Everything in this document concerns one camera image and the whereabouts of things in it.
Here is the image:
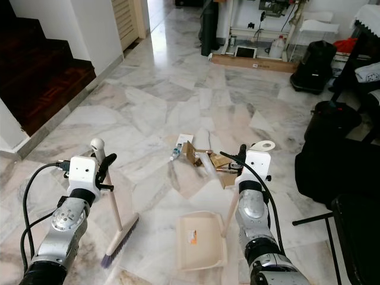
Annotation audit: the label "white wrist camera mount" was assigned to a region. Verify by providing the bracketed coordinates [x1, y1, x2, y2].
[68, 156, 102, 200]
[240, 150, 269, 186]

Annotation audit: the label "black vacuum cleaner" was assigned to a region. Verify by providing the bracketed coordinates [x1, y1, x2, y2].
[290, 40, 338, 94]

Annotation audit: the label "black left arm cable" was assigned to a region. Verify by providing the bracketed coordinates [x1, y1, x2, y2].
[21, 159, 73, 277]

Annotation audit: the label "white wire basket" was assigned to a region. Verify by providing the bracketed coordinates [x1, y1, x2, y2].
[290, 19, 340, 57]

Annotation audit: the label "long brown cardboard box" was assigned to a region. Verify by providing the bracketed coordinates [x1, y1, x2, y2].
[211, 53, 299, 73]

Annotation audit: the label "white paper card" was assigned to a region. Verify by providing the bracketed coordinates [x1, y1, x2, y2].
[176, 134, 195, 152]

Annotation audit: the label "tall black cylinder bag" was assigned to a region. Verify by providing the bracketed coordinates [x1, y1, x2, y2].
[200, 5, 220, 58]

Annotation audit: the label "white framed tablet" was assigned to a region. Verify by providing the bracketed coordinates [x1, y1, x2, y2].
[235, 46, 257, 59]

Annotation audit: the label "grey green machine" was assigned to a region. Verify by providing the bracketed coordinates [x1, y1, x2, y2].
[258, 0, 297, 18]

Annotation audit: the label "silver bag blue label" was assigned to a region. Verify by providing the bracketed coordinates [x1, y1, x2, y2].
[365, 89, 380, 107]

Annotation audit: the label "louvred wooden door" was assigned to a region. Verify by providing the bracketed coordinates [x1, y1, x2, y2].
[112, 0, 146, 51]

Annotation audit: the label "white plastic jug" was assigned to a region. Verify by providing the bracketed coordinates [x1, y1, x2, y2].
[268, 34, 287, 59]

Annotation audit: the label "pink broom purple bristles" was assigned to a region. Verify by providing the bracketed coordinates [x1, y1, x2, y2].
[90, 138, 141, 269]

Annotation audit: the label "black round bucket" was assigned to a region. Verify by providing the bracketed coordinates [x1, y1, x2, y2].
[303, 100, 363, 143]

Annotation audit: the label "cream long-handled dustpan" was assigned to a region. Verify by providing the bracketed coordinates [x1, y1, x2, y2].
[176, 140, 276, 272]

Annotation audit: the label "labelled brown cardboard box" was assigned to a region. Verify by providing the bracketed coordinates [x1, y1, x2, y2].
[184, 141, 202, 167]

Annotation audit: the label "flat brown cardboard piece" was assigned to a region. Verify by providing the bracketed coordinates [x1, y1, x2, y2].
[220, 172, 241, 189]

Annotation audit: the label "dark wooden staircase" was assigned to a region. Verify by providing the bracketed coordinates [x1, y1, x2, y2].
[0, 0, 97, 136]

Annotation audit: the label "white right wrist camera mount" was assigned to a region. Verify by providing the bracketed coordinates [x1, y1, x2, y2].
[240, 150, 269, 186]

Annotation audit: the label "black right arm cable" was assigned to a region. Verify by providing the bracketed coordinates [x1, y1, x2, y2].
[220, 151, 286, 253]

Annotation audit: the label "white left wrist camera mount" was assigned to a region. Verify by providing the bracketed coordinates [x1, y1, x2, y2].
[68, 156, 102, 200]

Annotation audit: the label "folded brown cardboard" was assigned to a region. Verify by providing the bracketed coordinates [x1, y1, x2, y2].
[209, 153, 232, 170]

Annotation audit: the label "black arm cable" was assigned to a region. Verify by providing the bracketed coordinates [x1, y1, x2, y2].
[21, 159, 73, 277]
[220, 151, 286, 253]

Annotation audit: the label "white printed bag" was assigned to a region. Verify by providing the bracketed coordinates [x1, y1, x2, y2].
[354, 62, 380, 84]

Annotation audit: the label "white shelf rack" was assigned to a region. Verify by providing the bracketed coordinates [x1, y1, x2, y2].
[226, 0, 309, 60]

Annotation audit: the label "red bag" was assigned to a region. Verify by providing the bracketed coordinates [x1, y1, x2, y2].
[332, 37, 359, 54]

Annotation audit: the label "large black fabric bag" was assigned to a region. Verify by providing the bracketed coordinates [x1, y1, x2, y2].
[294, 140, 380, 208]

